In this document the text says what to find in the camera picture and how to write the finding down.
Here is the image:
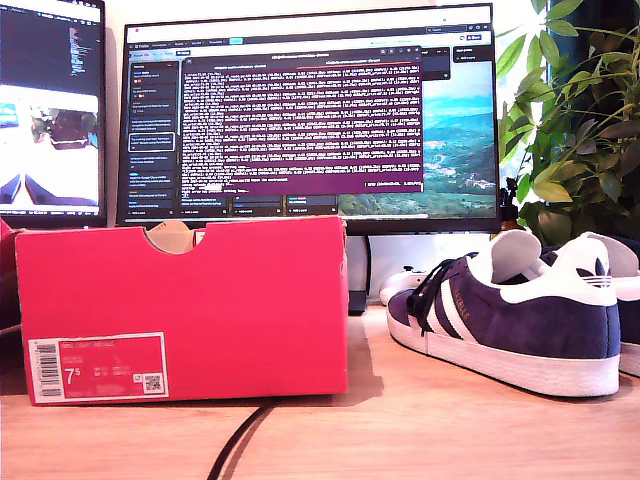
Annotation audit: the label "white game controller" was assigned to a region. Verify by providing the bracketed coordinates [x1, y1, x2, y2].
[378, 264, 437, 307]

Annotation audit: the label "black cable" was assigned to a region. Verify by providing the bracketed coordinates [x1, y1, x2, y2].
[206, 399, 277, 480]

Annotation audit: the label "blue suede shoe white stripes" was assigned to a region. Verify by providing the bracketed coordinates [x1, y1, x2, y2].
[386, 230, 622, 398]
[587, 232, 640, 379]

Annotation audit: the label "red Nike shoebox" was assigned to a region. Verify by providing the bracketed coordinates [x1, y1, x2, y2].
[0, 215, 350, 407]

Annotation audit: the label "grey monitor stand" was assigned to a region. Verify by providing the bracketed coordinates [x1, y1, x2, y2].
[346, 234, 372, 316]

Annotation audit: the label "green leafy houseplant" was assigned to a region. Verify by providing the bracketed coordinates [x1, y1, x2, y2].
[496, 0, 640, 247]

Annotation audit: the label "wide black computer monitor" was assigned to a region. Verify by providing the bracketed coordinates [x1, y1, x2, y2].
[115, 3, 502, 236]

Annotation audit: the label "black monitor with code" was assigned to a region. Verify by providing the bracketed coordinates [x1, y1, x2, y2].
[0, 0, 109, 229]

